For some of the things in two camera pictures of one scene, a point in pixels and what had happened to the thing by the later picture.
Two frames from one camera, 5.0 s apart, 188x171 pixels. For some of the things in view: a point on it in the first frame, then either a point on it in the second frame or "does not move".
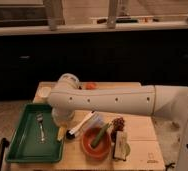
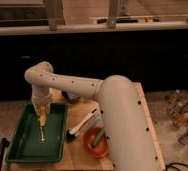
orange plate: x=103 y=146 does not move
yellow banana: x=61 y=133 → x=42 y=117
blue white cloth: x=97 y=121 does not move
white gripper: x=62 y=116 → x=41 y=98
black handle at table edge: x=4 y=143 does not move
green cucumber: x=100 y=135 does not move
